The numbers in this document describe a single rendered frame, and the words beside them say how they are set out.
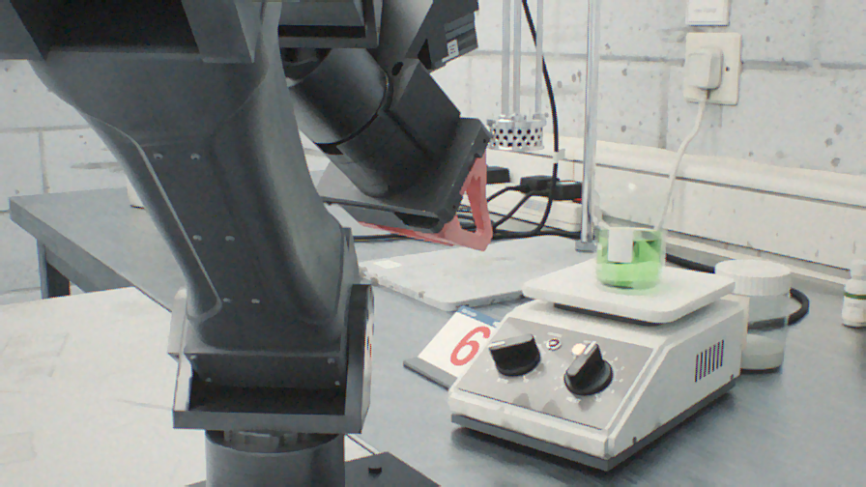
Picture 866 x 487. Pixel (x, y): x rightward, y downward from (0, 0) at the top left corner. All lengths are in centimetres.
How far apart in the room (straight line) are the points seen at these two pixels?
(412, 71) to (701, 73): 76
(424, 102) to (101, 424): 33
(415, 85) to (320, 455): 22
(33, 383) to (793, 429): 57
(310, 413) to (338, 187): 21
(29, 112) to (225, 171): 266
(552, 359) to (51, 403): 37
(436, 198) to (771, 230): 69
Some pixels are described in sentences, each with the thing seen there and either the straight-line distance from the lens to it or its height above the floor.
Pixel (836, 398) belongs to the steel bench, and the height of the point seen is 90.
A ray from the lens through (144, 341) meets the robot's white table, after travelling 92.
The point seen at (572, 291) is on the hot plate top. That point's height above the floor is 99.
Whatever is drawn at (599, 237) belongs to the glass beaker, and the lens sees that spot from 71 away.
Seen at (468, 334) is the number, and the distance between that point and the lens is 81.
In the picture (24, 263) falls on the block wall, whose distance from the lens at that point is 301.
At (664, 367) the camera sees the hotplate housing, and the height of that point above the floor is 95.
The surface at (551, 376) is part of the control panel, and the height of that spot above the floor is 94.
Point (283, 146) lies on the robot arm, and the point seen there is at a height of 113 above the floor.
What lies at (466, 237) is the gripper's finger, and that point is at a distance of 62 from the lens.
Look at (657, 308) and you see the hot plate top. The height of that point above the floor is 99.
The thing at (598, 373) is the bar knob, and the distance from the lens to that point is 65.
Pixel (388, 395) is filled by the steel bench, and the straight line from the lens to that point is 75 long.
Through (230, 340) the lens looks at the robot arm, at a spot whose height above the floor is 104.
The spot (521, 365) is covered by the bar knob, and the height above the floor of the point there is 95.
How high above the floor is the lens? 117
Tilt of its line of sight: 13 degrees down
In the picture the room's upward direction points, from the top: straight up
